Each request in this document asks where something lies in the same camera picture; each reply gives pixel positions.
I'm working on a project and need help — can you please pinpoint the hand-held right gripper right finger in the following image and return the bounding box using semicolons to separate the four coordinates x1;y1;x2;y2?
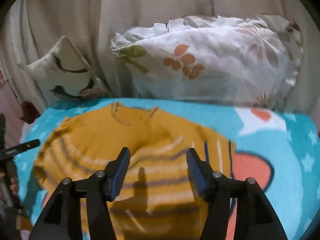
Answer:
186;148;288;240

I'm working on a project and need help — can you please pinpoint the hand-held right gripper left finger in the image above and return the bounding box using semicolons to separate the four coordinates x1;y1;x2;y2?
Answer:
28;147;131;240

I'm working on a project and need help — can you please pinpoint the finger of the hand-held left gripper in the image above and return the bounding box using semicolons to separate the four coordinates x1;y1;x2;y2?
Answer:
0;139;41;156

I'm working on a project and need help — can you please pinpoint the mustard striped shirt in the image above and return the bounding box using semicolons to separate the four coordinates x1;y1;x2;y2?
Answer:
34;102;237;240

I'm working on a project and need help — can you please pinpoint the person's left hand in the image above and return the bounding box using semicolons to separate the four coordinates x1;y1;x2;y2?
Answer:
0;170;19;198

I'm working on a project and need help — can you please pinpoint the blue cartoon printed blanket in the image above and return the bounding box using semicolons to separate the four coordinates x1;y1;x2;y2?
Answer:
15;98;320;240

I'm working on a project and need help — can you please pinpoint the small white printed cushion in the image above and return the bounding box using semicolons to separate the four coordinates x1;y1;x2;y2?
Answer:
27;36;108;102

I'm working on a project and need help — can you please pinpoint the white floral pillow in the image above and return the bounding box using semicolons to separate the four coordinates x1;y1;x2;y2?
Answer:
110;14;304;108

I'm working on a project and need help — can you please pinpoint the beige curtain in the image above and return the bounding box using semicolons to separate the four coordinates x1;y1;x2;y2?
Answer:
0;0;316;117

